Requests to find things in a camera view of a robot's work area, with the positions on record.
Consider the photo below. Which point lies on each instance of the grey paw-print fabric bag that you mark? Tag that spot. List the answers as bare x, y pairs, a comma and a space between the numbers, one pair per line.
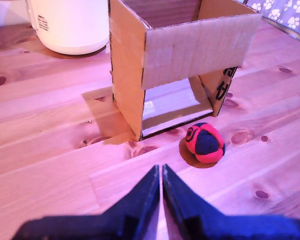
287, 12

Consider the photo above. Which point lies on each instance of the large white round container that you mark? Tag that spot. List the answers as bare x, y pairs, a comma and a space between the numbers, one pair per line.
70, 27

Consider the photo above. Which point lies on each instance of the red and navy footbag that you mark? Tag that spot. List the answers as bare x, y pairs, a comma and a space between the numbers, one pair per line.
205, 142

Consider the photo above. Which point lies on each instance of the cardboard dice tower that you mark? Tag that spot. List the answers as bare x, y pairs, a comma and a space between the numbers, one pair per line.
130, 75

